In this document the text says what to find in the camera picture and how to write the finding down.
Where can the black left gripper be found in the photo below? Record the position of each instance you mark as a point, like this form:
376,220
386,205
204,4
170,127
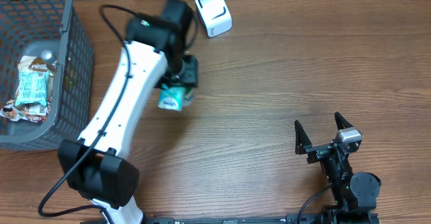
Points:
188,76

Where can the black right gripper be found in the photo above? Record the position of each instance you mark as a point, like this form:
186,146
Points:
318,152

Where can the teal Kleenex tissue pack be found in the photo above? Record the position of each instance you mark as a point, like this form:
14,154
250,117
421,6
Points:
176,98

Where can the teal snack packet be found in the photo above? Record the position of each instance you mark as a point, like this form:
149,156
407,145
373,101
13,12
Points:
33,87

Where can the PanTree beige snack pouch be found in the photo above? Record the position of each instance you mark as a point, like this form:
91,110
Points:
29,112

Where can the yellow Vim drink bottle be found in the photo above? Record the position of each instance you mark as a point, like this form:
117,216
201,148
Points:
50,60

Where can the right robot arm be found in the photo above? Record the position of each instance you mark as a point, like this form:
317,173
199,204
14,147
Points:
354,194

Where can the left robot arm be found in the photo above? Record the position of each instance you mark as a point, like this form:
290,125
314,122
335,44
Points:
154,55

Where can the white barcode scanner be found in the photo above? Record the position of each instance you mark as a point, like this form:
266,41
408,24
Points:
215,16

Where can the grey plastic basket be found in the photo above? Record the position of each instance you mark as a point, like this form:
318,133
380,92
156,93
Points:
27,28

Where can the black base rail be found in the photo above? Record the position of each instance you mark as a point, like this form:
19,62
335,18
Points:
288,219

